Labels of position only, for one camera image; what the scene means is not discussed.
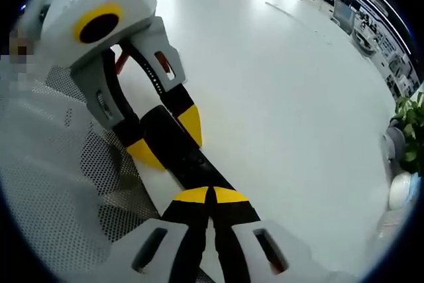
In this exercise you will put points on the light blue office chair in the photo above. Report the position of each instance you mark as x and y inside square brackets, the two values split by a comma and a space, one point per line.
[342, 14]

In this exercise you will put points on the black remote control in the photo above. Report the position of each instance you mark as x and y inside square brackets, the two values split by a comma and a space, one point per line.
[185, 157]

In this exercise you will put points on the green leafy plant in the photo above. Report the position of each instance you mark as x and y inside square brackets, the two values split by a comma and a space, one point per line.
[412, 120]

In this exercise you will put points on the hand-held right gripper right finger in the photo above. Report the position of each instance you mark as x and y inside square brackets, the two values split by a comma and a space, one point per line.
[238, 223]

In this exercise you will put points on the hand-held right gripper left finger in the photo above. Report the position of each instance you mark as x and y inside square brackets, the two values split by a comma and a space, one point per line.
[185, 230]

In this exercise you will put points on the grey mesh office chair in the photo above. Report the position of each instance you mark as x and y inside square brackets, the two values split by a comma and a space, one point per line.
[83, 170]

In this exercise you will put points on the white spray bottle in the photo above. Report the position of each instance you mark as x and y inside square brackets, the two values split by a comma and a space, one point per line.
[402, 190]

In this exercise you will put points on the grey plant pot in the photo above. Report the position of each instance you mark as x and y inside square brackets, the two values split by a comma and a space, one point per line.
[394, 142]

